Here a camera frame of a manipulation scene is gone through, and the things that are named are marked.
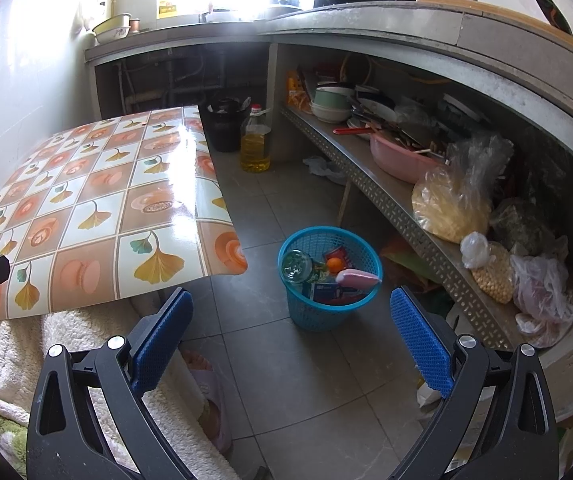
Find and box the white basin on counter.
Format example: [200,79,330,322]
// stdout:
[91,12,132,45]

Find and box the wooden post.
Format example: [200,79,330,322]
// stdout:
[337,177,354,228]

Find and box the blue toothpaste box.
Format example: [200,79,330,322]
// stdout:
[309,281,362,305]

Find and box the orange snack packet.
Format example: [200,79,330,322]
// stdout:
[286,70,314,113]

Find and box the white fluffy towel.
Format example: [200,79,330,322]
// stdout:
[0,290,240,480]

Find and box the concrete kitchen counter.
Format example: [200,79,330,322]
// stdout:
[84,0,573,426]

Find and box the dark bag of greens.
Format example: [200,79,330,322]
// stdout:
[489,197,569,261]

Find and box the blue plastic basket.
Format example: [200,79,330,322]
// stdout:
[278,226,383,332]

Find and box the red and green plastic bag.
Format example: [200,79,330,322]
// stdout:
[379,235,447,296]

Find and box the red snack bag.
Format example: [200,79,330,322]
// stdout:
[323,246,357,268]

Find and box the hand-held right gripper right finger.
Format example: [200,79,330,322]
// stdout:
[389,286,559,480]

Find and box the cooking oil bottle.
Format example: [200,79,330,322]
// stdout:
[239,104,272,173]

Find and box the clear bag of beans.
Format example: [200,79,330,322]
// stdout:
[460,232,514,305]

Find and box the stack of plates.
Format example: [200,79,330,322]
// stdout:
[349,87,397,128]

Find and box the clear plastic bottle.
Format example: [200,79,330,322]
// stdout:
[281,250,327,286]

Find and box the perforated metal shelf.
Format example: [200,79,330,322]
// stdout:
[280,102,522,351]

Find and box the black bin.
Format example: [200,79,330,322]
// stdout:
[206,97,252,153]

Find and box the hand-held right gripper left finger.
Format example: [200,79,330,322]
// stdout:
[26,287,194,480]

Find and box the stack of green bowls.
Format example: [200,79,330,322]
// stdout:
[311,86,354,123]

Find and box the ginkgo patterned tablecloth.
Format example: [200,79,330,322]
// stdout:
[0,105,250,321]

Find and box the pink plastic basin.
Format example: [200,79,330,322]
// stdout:
[370,130,444,184]

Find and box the pink slipper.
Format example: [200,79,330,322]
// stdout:
[181,350,232,456]

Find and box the clear bag of yellow food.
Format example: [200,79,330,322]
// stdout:
[411,132,514,245]

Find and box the pink and white plastic bag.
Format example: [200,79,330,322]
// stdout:
[510,255,573,348]

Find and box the crumpled white plastic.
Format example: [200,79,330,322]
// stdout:
[302,156,347,183]

